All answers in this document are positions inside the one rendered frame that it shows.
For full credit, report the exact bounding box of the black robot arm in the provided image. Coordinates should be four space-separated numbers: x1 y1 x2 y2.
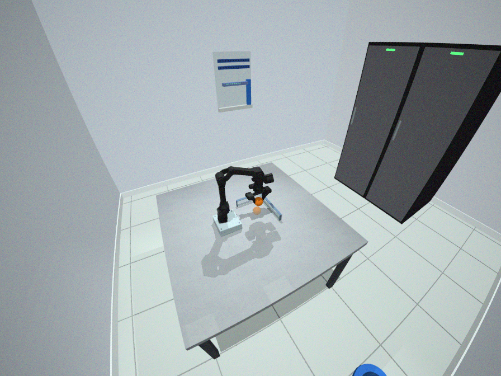
215 166 274 224

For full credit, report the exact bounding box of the clear l-shaped low wall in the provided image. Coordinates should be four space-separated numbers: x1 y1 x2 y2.
237 194 280 220

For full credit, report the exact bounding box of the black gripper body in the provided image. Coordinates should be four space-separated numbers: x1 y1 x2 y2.
245 185 272 200

